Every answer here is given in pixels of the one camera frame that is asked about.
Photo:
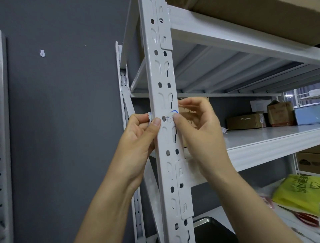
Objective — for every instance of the person's left hand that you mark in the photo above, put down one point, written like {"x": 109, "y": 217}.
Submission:
{"x": 135, "y": 150}

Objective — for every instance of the person's right hand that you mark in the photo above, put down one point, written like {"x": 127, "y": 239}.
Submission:
{"x": 207, "y": 145}

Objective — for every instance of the blue-bordered white label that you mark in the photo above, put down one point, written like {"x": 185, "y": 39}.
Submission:
{"x": 170, "y": 118}
{"x": 150, "y": 117}

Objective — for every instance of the white perforated shelf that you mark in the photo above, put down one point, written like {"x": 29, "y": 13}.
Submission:
{"x": 160, "y": 70}

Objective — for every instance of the person's left forearm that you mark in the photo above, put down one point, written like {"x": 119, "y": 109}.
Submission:
{"x": 110, "y": 215}

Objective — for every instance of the person's right forearm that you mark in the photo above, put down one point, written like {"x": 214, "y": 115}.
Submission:
{"x": 250, "y": 212}

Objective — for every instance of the crumpled white paper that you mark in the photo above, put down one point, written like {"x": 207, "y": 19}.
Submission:
{"x": 224, "y": 130}

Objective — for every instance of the small printed cardboard box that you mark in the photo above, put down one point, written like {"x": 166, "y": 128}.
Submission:
{"x": 185, "y": 110}

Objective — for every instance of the flat cardboard box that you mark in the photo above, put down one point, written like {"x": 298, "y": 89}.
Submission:
{"x": 246, "y": 122}

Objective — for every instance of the white paper sheet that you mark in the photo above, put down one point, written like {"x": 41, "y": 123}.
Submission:
{"x": 257, "y": 105}

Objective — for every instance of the white metal shelving rack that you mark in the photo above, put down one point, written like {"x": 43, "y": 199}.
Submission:
{"x": 212, "y": 215}

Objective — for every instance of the brown box with red print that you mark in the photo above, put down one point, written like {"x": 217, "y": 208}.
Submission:
{"x": 281, "y": 115}

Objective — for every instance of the steel tray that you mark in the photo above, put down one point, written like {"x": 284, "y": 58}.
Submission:
{"x": 212, "y": 232}

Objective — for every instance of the yellow-green plastic bag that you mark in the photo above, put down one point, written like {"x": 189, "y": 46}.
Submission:
{"x": 297, "y": 192}

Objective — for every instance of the cardboard box with dark print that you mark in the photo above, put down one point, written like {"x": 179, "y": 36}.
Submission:
{"x": 308, "y": 162}

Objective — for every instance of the light blue box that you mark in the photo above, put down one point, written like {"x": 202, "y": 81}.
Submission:
{"x": 307, "y": 115}

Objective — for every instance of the red scissors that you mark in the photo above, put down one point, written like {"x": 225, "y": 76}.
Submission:
{"x": 307, "y": 217}

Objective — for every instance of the large cardboard box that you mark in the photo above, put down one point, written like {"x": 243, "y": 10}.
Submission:
{"x": 250, "y": 15}

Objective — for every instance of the white wall hook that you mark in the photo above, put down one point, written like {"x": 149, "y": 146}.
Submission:
{"x": 43, "y": 53}

